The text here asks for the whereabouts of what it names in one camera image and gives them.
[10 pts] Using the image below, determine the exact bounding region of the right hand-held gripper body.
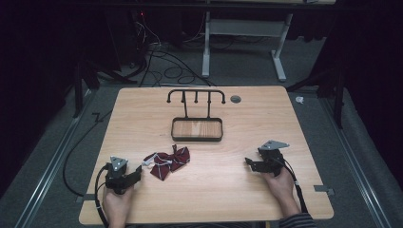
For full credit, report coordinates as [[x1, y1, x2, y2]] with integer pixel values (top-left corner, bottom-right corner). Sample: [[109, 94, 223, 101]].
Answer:
[[256, 140, 291, 178]]

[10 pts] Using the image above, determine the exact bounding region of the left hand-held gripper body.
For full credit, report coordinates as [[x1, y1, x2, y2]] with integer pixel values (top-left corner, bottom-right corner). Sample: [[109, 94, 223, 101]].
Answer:
[[105, 155, 137, 195]]

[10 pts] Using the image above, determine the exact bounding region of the dark red bow tie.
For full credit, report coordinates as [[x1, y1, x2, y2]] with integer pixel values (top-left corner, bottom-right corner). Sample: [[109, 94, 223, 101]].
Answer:
[[141, 144, 191, 181]]

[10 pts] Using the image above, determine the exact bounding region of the black metal rack wooden tray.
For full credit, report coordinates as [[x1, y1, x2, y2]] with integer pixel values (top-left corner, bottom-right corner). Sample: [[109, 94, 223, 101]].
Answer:
[[166, 88, 227, 143]]

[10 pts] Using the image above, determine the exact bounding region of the person's left hand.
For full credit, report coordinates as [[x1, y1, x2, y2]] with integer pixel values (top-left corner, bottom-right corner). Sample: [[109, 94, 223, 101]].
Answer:
[[102, 184, 135, 223]]

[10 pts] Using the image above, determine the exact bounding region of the person's right hand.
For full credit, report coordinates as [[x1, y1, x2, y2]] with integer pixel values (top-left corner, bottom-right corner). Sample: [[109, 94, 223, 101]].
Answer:
[[261, 168, 300, 208]]

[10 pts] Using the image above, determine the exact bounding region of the black metal stand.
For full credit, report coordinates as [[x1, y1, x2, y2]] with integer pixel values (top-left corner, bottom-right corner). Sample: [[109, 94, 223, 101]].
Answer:
[[286, 60, 347, 130], [71, 60, 86, 119]]

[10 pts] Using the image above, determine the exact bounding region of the left hand-held gripper black cable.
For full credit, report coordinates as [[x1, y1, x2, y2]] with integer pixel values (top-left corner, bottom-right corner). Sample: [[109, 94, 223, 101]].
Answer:
[[93, 165, 110, 228]]

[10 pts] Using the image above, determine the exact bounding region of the hand-held gripper black cable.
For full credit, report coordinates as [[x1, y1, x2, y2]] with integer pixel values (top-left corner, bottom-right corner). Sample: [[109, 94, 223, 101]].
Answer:
[[93, 165, 110, 228], [275, 157, 309, 214]]

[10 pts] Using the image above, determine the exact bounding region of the grey metal table bracket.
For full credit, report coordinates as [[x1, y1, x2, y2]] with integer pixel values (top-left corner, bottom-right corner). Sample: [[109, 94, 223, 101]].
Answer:
[[75, 193, 96, 204], [313, 184, 336, 197]]

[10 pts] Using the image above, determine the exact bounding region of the right hand-held gripper black cable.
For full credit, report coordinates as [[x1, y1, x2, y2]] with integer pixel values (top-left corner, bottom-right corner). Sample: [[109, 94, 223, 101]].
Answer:
[[275, 157, 309, 214]]

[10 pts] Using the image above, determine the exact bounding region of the long black floor cable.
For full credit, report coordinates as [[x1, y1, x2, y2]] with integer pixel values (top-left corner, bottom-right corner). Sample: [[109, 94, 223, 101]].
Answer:
[[62, 108, 114, 198]]

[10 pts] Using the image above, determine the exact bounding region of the metal floor rail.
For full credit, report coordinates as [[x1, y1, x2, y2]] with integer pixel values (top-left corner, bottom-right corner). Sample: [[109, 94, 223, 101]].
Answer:
[[13, 89, 96, 228], [317, 96, 393, 228]]

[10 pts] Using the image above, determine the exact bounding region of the tangle of black floor cables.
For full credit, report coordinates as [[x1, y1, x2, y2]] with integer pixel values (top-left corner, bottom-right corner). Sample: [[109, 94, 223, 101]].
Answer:
[[127, 12, 220, 88]]

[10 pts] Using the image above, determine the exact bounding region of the white metal desk frame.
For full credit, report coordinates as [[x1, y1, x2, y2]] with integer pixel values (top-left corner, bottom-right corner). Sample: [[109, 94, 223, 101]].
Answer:
[[201, 10, 295, 83]]

